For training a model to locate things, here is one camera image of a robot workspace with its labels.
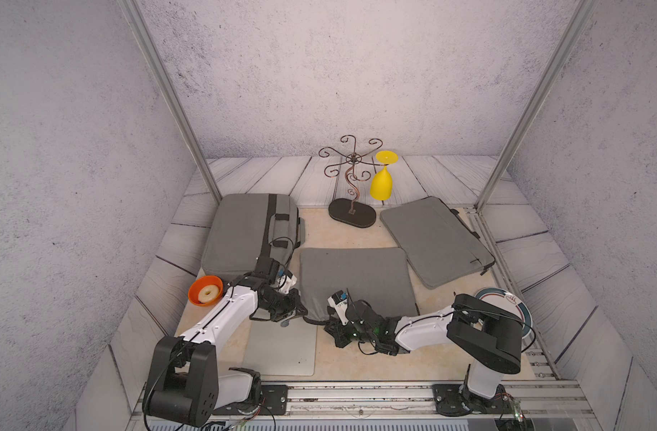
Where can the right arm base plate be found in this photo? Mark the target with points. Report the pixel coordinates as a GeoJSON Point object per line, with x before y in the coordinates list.
{"type": "Point", "coordinates": [456, 400]}

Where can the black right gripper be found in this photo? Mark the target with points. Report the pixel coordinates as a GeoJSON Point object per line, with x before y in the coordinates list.
{"type": "Point", "coordinates": [337, 332]}

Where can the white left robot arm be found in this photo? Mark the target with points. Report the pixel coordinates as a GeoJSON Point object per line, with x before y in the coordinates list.
{"type": "Point", "coordinates": [184, 384]}

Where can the brown wire cup stand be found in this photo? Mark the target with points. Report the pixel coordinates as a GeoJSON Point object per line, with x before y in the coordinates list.
{"type": "Point", "coordinates": [350, 210]}

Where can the grey laptop bag with strap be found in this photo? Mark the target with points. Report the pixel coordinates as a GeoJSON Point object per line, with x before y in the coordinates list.
{"type": "Point", "coordinates": [248, 226]}

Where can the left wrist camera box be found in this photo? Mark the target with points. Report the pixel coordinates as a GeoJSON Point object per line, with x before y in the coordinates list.
{"type": "Point", "coordinates": [274, 274]}

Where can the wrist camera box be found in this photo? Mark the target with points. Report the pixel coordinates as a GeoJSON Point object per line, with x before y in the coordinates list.
{"type": "Point", "coordinates": [274, 274]}
{"type": "Point", "coordinates": [339, 303]}

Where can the aluminium front rail frame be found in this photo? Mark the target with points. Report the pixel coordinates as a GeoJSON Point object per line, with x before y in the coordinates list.
{"type": "Point", "coordinates": [545, 402]}

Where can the left aluminium corner post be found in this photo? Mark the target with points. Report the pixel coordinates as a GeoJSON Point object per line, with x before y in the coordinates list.
{"type": "Point", "coordinates": [146, 43]}

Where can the aluminium corner post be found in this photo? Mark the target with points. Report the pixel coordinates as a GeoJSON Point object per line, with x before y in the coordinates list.
{"type": "Point", "coordinates": [146, 43]}
{"type": "Point", "coordinates": [560, 56]}

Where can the grey laptop sleeve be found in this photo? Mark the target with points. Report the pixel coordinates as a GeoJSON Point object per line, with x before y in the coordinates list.
{"type": "Point", "coordinates": [378, 276]}
{"type": "Point", "coordinates": [439, 245]}

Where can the orange bowl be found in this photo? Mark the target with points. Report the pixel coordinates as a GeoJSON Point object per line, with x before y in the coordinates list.
{"type": "Point", "coordinates": [206, 291]}

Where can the right aluminium corner post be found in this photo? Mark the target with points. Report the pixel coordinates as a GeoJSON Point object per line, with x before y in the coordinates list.
{"type": "Point", "coordinates": [560, 56]}

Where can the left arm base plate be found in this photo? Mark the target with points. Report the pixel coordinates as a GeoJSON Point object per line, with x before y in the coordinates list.
{"type": "Point", "coordinates": [270, 401]}

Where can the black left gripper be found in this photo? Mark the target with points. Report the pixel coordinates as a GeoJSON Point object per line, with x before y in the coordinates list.
{"type": "Point", "coordinates": [295, 302]}

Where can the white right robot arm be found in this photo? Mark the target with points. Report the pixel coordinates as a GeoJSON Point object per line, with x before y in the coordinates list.
{"type": "Point", "coordinates": [491, 335]}

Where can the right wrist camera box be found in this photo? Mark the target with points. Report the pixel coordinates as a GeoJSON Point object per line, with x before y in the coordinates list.
{"type": "Point", "coordinates": [339, 303]}

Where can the yellow plastic goblet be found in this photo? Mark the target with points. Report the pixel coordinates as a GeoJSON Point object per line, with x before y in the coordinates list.
{"type": "Point", "coordinates": [382, 182]}

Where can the silver apple laptop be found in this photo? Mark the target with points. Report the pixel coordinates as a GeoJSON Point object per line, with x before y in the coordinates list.
{"type": "Point", "coordinates": [276, 350]}

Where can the patterned plate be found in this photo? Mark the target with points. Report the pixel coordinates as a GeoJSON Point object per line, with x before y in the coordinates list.
{"type": "Point", "coordinates": [507, 301]}

